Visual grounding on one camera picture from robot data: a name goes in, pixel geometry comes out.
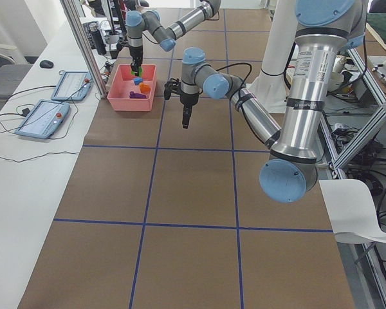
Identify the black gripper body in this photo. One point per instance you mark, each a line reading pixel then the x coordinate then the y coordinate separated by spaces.
pixel 187 99
pixel 136 53

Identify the green block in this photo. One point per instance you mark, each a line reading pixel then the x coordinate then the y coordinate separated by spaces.
pixel 140 72

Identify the small blue block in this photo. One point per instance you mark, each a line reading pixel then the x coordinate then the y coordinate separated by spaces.
pixel 137 80

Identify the orange block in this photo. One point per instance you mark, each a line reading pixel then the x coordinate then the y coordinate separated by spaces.
pixel 144 88

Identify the purple block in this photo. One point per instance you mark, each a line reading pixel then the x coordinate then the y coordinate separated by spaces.
pixel 135 95

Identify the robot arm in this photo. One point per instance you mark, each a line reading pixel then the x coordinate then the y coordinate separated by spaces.
pixel 323 29
pixel 136 23

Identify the pink plastic box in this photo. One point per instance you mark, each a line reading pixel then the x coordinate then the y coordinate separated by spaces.
pixel 123 84

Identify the black water bottle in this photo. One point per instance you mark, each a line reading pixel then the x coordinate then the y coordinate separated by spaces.
pixel 97 39

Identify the far blue teach pendant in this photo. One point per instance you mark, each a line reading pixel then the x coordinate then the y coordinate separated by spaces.
pixel 73 85

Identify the blue teach pendant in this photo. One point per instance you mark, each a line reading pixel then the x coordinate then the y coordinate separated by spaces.
pixel 44 119
pixel 73 85

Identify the black computer mouse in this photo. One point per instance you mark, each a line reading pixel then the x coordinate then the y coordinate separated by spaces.
pixel 46 64

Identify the near blue teach pendant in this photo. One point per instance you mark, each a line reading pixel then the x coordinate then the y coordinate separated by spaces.
pixel 44 119

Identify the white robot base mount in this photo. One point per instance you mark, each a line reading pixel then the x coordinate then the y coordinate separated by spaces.
pixel 269 87

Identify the aluminium frame rack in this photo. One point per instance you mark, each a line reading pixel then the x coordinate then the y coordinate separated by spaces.
pixel 353 130

